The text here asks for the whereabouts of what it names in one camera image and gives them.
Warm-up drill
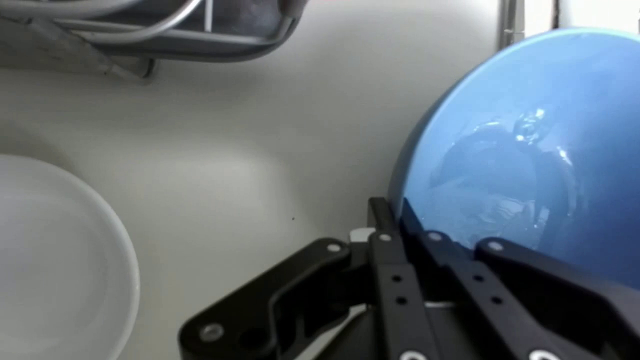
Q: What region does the blue bowl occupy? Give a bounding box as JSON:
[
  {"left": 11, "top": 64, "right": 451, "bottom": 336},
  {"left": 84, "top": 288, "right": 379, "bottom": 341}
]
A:
[{"left": 387, "top": 26, "right": 640, "bottom": 292}]

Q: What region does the white plate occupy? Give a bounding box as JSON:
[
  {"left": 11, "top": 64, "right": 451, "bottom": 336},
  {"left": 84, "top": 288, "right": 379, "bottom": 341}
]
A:
[{"left": 0, "top": 151, "right": 142, "bottom": 360}]

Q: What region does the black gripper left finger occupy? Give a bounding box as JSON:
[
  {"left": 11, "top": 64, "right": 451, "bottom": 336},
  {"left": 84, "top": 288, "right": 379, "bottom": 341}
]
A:
[{"left": 177, "top": 196, "right": 444, "bottom": 360}]

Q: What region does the grey dish rack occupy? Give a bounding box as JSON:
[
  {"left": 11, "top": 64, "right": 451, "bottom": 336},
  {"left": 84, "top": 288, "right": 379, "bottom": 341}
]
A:
[{"left": 0, "top": 0, "right": 311, "bottom": 78}]

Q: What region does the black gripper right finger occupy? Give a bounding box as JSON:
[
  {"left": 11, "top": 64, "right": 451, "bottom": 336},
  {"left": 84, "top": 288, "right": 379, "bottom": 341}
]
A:
[{"left": 398, "top": 200, "right": 640, "bottom": 360}]

